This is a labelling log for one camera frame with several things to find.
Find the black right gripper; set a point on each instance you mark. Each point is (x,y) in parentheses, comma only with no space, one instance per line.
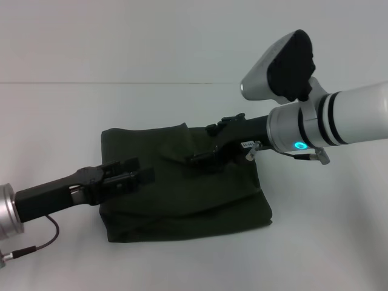
(248,130)

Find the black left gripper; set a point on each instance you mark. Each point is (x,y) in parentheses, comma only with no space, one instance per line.
(54,194)

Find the dark green t-shirt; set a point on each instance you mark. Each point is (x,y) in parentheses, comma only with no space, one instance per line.
(169,194)

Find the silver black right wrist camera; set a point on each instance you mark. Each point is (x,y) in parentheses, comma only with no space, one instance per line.
(279,69)

